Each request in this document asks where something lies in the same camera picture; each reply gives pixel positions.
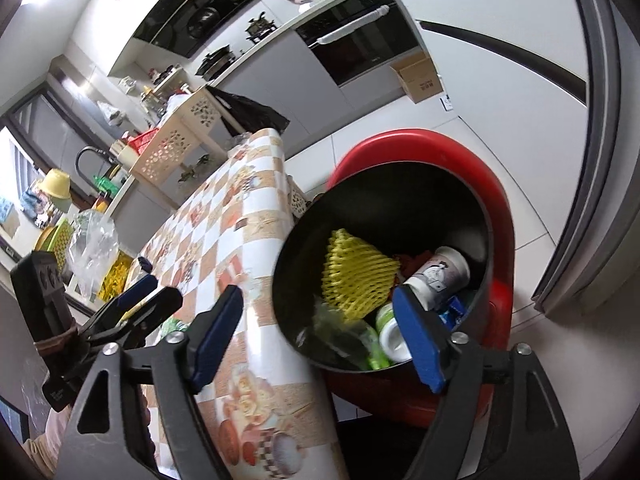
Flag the large light green bottle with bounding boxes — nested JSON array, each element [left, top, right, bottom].
[[369, 302, 413, 368]]

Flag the cardboard box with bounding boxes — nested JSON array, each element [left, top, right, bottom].
[[389, 51, 445, 105]]

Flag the yellow shiny packet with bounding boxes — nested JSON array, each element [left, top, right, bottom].
[[97, 252, 133, 301]]

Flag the printed paper cup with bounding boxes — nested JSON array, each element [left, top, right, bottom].
[[407, 246, 471, 311]]

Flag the black trash bin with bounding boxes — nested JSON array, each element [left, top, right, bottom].
[[272, 161, 497, 376]]

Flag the yellow foam fruit net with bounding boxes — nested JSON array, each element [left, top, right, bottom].
[[322, 228, 401, 321]]

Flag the person's left forearm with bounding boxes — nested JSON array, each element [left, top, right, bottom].
[[25, 405, 73, 478]]

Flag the yellow plastic bowl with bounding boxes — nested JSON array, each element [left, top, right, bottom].
[[37, 169, 72, 200]]

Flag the beige perforated plastic cart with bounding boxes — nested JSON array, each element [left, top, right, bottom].
[[131, 85, 241, 196]]

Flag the blue packet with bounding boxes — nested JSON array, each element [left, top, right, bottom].
[[440, 295, 468, 331]]

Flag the black garbage bag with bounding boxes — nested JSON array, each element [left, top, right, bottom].
[[205, 85, 291, 133]]

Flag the black range hood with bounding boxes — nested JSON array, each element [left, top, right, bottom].
[[132, 0, 271, 58]]

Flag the white upper cabinets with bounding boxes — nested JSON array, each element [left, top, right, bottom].
[[70, 0, 201, 76]]

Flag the red plastic stool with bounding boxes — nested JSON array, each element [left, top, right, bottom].
[[327, 129, 516, 428]]

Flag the black wok with lid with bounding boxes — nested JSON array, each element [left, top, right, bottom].
[[195, 45, 238, 78]]

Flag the checkered patterned tablecloth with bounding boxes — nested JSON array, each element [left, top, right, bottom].
[[127, 129, 351, 480]]

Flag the clear plastic bag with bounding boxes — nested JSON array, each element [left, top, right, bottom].
[[65, 210, 121, 301]]

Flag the red plastic basket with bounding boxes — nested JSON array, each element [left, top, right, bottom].
[[127, 129, 161, 156]]

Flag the black built-in oven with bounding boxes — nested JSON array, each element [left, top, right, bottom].
[[295, 0, 426, 88]]

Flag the black pot with handle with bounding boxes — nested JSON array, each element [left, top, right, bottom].
[[245, 12, 278, 43]]

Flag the black kitchen faucet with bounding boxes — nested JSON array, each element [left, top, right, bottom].
[[75, 146, 121, 186]]

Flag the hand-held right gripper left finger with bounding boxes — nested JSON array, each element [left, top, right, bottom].
[[56, 284, 245, 480]]

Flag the green wavy sponge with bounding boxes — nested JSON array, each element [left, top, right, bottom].
[[159, 316, 191, 336]]

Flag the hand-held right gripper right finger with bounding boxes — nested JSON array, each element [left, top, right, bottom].
[[392, 284, 581, 480]]

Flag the yellow plastic basket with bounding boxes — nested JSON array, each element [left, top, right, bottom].
[[35, 220, 76, 273]]

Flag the white refrigerator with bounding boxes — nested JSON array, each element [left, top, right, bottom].
[[385, 0, 601, 241]]

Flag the red plastic bag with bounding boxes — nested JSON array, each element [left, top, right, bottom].
[[395, 252, 431, 281]]

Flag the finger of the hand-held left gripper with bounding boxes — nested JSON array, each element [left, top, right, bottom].
[[80, 274, 159, 341], [82, 287, 183, 361]]

